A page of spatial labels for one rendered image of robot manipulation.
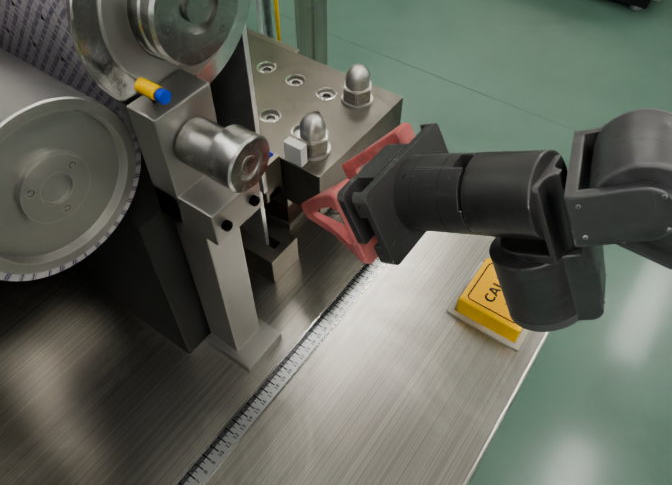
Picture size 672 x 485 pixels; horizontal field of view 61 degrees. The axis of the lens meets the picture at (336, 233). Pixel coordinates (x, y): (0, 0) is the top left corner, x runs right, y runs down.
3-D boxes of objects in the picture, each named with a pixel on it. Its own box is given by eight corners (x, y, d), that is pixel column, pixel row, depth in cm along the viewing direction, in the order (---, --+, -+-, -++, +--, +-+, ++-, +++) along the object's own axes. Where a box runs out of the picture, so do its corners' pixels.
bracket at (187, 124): (254, 377, 57) (198, 145, 34) (207, 344, 60) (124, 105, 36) (285, 341, 60) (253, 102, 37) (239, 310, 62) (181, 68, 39)
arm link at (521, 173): (575, 131, 36) (537, 182, 33) (594, 221, 39) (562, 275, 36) (476, 137, 40) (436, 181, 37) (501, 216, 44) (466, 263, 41)
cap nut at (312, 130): (317, 166, 58) (315, 131, 55) (288, 152, 59) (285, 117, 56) (338, 146, 60) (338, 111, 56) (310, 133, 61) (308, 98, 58)
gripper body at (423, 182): (442, 188, 49) (524, 189, 44) (377, 265, 44) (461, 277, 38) (417, 121, 46) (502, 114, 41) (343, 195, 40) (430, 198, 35)
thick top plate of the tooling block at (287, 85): (320, 217, 62) (319, 177, 57) (79, 86, 77) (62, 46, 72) (399, 137, 70) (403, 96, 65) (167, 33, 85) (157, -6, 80)
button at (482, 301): (514, 344, 60) (520, 332, 58) (454, 310, 62) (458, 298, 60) (541, 298, 63) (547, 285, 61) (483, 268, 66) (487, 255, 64)
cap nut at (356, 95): (361, 114, 63) (362, 79, 60) (334, 102, 65) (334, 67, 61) (379, 97, 65) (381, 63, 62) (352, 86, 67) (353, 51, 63)
